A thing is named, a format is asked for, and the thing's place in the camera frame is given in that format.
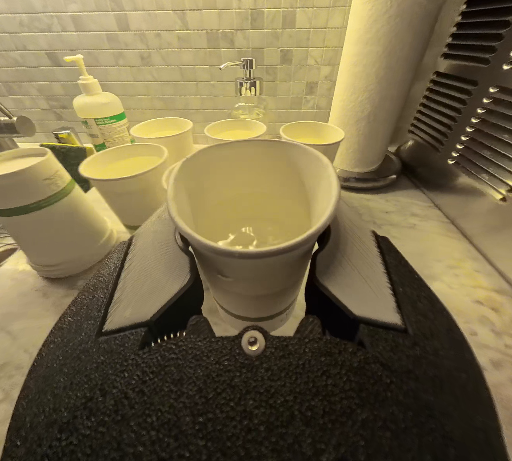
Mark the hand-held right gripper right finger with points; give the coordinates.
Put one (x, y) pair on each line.
(358, 277)

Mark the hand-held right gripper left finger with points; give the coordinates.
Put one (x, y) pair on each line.
(148, 273)

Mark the white paper cup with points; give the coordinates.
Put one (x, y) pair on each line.
(128, 201)
(252, 281)
(224, 139)
(176, 143)
(332, 147)

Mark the chrome paper towel holder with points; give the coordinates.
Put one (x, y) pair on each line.
(370, 179)

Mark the stack of upturned paper cups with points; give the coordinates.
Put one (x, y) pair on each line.
(48, 221)

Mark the yellow green sponge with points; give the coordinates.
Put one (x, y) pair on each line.
(70, 157)

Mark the white pump lotion bottle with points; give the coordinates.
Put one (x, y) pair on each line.
(98, 109)

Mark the steel appliance with vents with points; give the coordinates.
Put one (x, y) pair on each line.
(468, 117)

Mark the chrome faucet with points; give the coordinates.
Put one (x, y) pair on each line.
(18, 125)

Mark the glass soap dispenser chrome pump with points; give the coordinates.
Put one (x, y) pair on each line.
(248, 85)

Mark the paper towel roll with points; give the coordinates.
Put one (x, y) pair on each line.
(384, 61)

